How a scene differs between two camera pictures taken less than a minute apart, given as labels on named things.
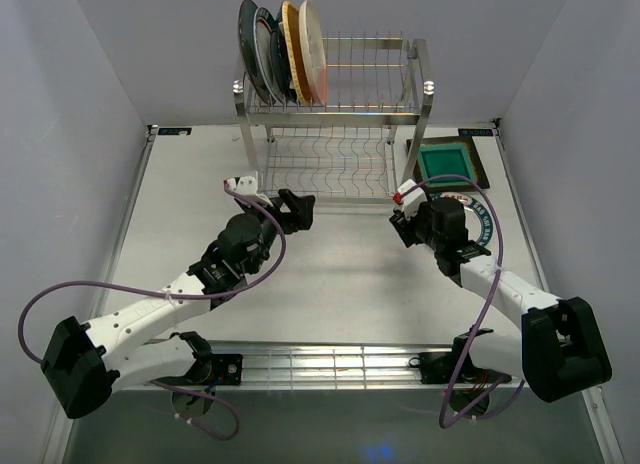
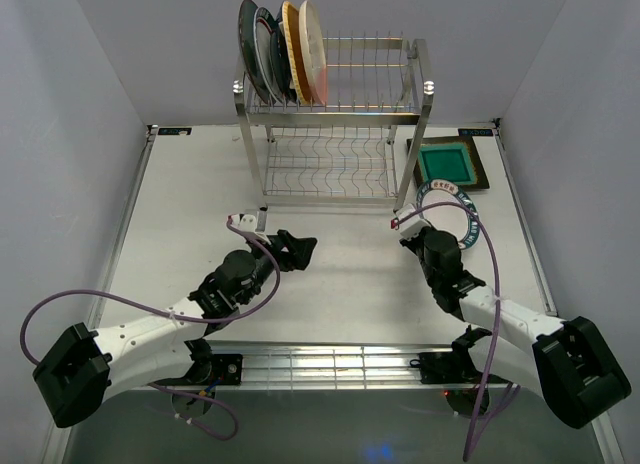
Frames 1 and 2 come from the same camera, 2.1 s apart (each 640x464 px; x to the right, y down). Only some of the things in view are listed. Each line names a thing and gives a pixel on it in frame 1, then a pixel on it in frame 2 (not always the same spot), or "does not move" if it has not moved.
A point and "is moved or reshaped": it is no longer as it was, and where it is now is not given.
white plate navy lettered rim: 478,221 is moved or reshaped
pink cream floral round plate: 313,50 does not move
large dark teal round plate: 246,17 does not move
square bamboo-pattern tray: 291,23 does not move
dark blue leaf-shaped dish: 280,62 does not move
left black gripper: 300,215 -> 298,254
